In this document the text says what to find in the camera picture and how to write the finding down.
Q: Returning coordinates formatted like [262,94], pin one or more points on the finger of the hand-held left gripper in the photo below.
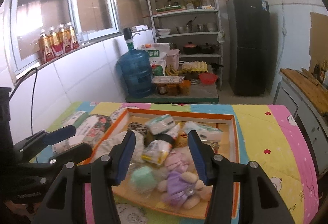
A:
[61,133]
[76,152]

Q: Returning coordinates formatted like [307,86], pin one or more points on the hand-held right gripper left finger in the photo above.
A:
[125,160]

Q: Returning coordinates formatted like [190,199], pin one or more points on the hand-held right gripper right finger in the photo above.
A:
[198,160]

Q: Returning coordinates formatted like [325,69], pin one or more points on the white floral cloth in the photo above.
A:
[139,147]

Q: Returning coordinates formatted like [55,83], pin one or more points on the pink plush toy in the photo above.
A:
[179,161]

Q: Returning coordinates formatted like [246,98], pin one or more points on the green sponge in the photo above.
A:
[143,179]

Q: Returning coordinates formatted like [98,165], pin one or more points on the white tissue pack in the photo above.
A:
[203,131]

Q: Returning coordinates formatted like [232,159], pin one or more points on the leopard print scrunchie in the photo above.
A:
[137,128]

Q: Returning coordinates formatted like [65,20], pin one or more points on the teddy bear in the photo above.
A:
[179,188]

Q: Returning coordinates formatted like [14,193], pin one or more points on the purple-white packet with black band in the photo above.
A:
[172,133]

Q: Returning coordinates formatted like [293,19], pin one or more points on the orange-rimmed shallow box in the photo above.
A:
[230,134]

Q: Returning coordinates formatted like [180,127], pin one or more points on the green-white tissue pack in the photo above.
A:
[160,124]

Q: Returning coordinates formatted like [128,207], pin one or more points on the floral tissue pack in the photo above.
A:
[94,127]
[64,147]

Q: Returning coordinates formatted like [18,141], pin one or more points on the white and green tissue box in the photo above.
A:
[76,117]

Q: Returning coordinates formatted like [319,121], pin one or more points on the low green table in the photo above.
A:
[199,93]

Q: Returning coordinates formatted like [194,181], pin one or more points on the colourful printed bedsheet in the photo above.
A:
[269,142]

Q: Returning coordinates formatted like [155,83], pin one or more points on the jars of preserves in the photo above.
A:
[173,88]

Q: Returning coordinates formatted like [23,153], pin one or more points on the red colander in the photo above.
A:
[208,78]

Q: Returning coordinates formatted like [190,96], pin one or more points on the packs of noodles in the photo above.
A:
[166,80]

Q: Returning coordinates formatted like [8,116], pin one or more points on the amber drink bottle red label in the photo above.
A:
[56,43]
[73,36]
[65,39]
[46,47]

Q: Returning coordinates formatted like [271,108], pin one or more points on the blue water jug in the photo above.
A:
[135,72]

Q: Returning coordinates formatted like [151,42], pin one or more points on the bunch of bananas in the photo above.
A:
[171,71]

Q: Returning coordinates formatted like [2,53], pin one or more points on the egg tray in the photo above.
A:
[194,67]

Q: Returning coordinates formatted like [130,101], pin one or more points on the clear drinking glass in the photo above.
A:
[80,38]
[86,37]

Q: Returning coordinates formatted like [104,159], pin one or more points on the white cabinet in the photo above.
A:
[289,111]

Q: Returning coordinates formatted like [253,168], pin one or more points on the white rice sack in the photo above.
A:
[156,58]

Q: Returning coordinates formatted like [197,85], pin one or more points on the black pot with red lid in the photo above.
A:
[191,48]

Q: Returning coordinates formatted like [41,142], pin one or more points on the black water pump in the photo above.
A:
[129,35]

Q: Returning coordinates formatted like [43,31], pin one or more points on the dark grey fridge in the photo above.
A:
[248,47]

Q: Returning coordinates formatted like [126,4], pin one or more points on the hanging plastic bag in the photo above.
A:
[221,37]

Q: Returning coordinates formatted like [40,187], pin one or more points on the wooden cutting board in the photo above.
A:
[305,85]

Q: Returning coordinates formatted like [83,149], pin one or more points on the small white box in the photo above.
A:
[140,28]

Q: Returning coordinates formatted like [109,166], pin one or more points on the steel pot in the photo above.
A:
[183,29]

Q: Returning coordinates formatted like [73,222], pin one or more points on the white bowl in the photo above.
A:
[163,32]

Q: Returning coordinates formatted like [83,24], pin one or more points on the white metal shelf rack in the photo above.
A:
[185,13]

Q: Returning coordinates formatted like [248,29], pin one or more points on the row of condiment bottles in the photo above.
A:
[321,71]

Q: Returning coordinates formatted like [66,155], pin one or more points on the green tray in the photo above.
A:
[170,9]

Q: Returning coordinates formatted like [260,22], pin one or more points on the row of jars and bottles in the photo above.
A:
[202,2]

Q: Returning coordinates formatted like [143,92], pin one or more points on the cardboard sheet on wall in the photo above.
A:
[319,34]

